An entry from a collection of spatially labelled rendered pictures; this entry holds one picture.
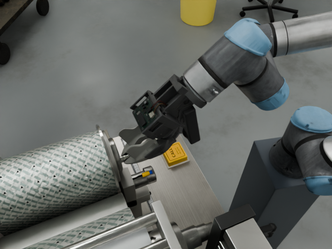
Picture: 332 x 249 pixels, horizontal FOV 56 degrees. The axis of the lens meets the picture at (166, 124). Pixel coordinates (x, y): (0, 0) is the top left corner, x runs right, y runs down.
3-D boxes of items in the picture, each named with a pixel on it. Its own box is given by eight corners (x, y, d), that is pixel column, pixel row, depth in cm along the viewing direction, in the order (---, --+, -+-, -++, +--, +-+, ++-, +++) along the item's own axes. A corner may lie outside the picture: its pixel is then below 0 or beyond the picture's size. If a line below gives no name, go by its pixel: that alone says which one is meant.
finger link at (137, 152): (108, 157, 62) (139, 126, 60) (128, 163, 67) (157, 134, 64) (113, 169, 60) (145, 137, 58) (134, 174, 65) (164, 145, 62)
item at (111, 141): (116, 155, 72) (125, 177, 67) (107, 158, 72) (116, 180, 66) (109, 130, 68) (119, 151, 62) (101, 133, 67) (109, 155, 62)
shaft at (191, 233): (220, 239, 49) (223, 231, 46) (185, 255, 47) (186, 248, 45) (210, 221, 51) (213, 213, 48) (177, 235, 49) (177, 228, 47)
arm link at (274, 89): (282, 65, 68) (257, 32, 61) (297, 102, 61) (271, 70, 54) (250, 83, 72) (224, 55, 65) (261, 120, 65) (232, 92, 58)
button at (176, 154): (187, 160, 108) (187, 156, 106) (168, 167, 106) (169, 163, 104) (179, 145, 112) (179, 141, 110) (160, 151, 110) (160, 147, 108)
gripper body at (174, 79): (126, 108, 61) (170, 65, 57) (153, 122, 67) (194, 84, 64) (140, 137, 56) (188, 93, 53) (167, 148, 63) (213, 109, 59)
